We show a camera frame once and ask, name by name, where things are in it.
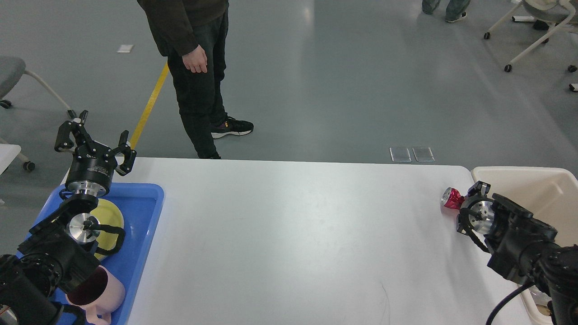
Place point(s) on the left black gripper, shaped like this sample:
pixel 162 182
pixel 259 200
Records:
pixel 88 173

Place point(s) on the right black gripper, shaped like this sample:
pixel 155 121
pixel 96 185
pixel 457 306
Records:
pixel 481 214

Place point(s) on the crushed red can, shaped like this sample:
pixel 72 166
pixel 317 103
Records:
pixel 452 199

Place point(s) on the yellow plate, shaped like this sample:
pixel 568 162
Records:
pixel 107 213

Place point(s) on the pink mug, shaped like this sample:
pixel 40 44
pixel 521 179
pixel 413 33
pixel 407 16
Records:
pixel 99 296

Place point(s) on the aluminium foil tray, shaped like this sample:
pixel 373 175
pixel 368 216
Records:
pixel 541 300

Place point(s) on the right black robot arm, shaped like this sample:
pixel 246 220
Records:
pixel 522 248

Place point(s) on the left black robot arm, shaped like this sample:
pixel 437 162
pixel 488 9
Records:
pixel 60 250

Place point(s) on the beige waste bin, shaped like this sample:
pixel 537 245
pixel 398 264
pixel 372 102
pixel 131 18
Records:
pixel 549 193

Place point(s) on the floor socket plate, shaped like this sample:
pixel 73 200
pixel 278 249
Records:
pixel 423 154
pixel 400 154

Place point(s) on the white office chair left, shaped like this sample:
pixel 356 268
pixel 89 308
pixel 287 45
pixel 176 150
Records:
pixel 11 71

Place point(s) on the person in black clothes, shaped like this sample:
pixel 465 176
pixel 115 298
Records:
pixel 191 34

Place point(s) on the person in grey jeans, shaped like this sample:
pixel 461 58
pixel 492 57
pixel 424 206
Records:
pixel 455 10

